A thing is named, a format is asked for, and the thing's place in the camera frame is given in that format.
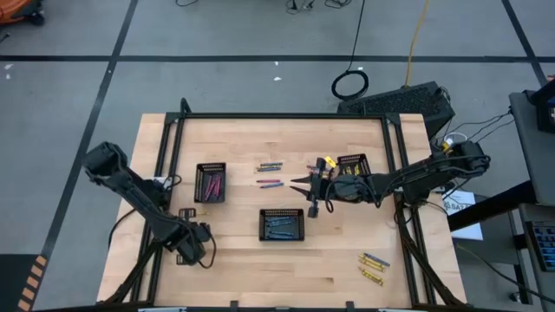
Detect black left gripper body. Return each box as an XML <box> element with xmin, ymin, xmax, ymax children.
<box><xmin>166</xmin><ymin>207</ymin><xmax>213</xmax><ymax>266</ymax></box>

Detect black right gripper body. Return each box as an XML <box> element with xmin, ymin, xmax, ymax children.
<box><xmin>306</xmin><ymin>156</ymin><xmax>377</xmax><ymax>218</ymax></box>

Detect black plastic slotted basket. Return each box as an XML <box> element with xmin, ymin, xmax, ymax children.
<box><xmin>336</xmin><ymin>153</ymin><xmax>373</xmax><ymax>178</ymax></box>
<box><xmin>193</xmin><ymin>162</ymin><xmax>227</xmax><ymax>205</ymax></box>
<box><xmin>258</xmin><ymin>208</ymin><xmax>305</xmax><ymax>243</ymax></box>

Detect black computer tower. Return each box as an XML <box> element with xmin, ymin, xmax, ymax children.
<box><xmin>336</xmin><ymin>81</ymin><xmax>456</xmax><ymax>140</ymax></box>

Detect white paper sheet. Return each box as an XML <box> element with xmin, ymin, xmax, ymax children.
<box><xmin>441</xmin><ymin>189</ymin><xmax>485</xmax><ymax>242</ymax></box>

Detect black stand beam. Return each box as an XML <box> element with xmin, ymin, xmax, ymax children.
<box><xmin>446</xmin><ymin>179</ymin><xmax>535</xmax><ymax>233</ymax></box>

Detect black mat with orange stripes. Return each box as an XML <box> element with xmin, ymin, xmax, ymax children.
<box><xmin>0</xmin><ymin>253</ymin><xmax>49</xmax><ymax>312</ymax></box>

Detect grey cart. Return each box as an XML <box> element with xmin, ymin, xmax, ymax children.
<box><xmin>509</xmin><ymin>89</ymin><xmax>555</xmax><ymax>208</ymax></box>

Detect keyboard with blue keys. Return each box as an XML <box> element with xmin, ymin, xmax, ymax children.
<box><xmin>522</xmin><ymin>221</ymin><xmax>555</xmax><ymax>274</ymax></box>

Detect orange machine with wheels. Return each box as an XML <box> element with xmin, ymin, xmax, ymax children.
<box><xmin>0</xmin><ymin>0</ymin><xmax>45</xmax><ymax>26</ymax></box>

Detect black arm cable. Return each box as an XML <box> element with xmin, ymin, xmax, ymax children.
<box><xmin>107</xmin><ymin>206</ymin><xmax>140</xmax><ymax>249</ymax></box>

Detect coiled black cable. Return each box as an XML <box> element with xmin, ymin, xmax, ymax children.
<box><xmin>330</xmin><ymin>0</ymin><xmax>370</xmax><ymax>101</ymax></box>

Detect yellow cable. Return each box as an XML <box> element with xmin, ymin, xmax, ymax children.
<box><xmin>403</xmin><ymin>0</ymin><xmax>432</xmax><ymax>87</ymax></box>

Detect black floor cables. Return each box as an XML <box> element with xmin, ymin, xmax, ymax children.
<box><xmin>285</xmin><ymin>0</ymin><xmax>355</xmax><ymax>10</ymax></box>

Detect black floor cable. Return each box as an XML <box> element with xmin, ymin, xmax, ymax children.
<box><xmin>454</xmin><ymin>244</ymin><xmax>555</xmax><ymax>304</ymax></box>

